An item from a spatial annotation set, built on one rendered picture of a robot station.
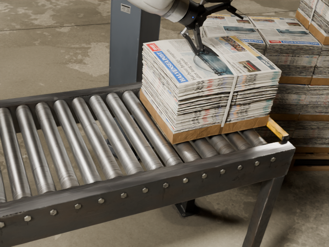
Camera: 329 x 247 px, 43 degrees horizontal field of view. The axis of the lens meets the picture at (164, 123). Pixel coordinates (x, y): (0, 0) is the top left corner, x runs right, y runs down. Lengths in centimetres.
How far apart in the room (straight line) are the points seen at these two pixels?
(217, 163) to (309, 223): 118
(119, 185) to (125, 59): 112
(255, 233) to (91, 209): 74
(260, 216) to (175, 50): 69
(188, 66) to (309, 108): 125
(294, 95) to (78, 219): 149
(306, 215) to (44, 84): 203
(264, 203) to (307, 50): 94
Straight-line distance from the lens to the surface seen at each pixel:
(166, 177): 122
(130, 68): 219
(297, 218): 240
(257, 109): 145
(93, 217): 121
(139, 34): 208
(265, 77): 138
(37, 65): 351
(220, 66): 133
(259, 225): 166
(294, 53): 221
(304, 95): 236
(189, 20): 126
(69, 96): 155
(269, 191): 154
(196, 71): 128
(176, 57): 135
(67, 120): 142
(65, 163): 125
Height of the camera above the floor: 161
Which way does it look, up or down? 35 degrees down
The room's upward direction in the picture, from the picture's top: 7 degrees clockwise
